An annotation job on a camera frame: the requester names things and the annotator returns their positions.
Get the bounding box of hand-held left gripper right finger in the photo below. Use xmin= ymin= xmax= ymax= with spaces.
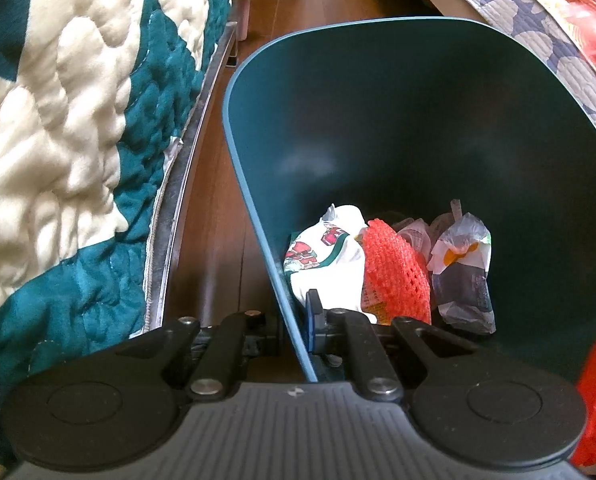
xmin=305 ymin=289 xmax=479 ymax=402

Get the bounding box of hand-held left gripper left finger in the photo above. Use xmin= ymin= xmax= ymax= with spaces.
xmin=116 ymin=310 xmax=285 ymax=402

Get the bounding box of dark teal trash bin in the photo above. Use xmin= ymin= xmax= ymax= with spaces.
xmin=223 ymin=16 xmax=596 ymax=396

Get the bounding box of white printed packet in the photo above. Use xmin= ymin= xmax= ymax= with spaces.
xmin=284 ymin=204 xmax=379 ymax=323

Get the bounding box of red foam net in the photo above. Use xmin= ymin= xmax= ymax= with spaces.
xmin=359 ymin=218 xmax=433 ymax=326

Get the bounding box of clear plastic wrapper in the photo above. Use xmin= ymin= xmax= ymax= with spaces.
xmin=426 ymin=200 xmax=497 ymax=335
xmin=395 ymin=215 xmax=436 ymax=271

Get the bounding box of teal and white quilt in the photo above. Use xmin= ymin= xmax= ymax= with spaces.
xmin=0 ymin=0 xmax=299 ymax=468

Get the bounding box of pink furniture leg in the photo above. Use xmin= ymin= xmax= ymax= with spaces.
xmin=237 ymin=0 xmax=252 ymax=42

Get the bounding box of metal bed frame rail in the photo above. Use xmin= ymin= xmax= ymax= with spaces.
xmin=145 ymin=22 xmax=239 ymax=331

